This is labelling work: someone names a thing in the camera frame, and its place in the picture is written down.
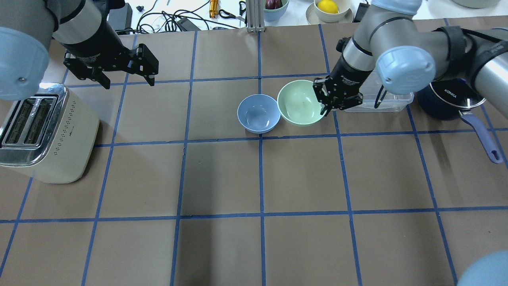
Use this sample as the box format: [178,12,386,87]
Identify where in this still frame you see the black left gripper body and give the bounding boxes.
[63,31,130,73]

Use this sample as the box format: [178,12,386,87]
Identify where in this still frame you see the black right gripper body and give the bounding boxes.
[325,66,364,109]

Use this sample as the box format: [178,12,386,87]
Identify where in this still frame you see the green bowl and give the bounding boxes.
[276,79,324,127]

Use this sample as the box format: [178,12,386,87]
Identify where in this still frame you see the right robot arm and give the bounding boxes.
[313,0,507,164]

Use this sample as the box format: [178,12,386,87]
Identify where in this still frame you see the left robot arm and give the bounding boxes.
[0,0,159,101]

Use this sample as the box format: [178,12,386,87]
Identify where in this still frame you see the cream bowl with lemon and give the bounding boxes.
[306,0,354,24]

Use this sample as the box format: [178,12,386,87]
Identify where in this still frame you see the blue bowl with fruit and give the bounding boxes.
[264,0,289,22]

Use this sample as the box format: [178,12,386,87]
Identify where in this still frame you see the clear plastic food container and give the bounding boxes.
[343,70,415,113]

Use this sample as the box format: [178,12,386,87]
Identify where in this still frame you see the cream toaster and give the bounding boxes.
[0,83,100,184]

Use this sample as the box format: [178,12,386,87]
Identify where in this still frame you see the black power adapter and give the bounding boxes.
[352,2,370,22]

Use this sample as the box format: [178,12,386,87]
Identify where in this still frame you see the scissors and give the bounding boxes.
[218,0,247,23]

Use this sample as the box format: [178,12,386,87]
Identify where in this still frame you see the dark blue saucepan with lid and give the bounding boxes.
[415,79,503,164]

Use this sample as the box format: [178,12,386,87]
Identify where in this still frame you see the yellow handled tool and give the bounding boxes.
[209,0,219,19]

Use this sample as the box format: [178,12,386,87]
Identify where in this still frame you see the aluminium frame post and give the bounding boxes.
[245,0,266,33]

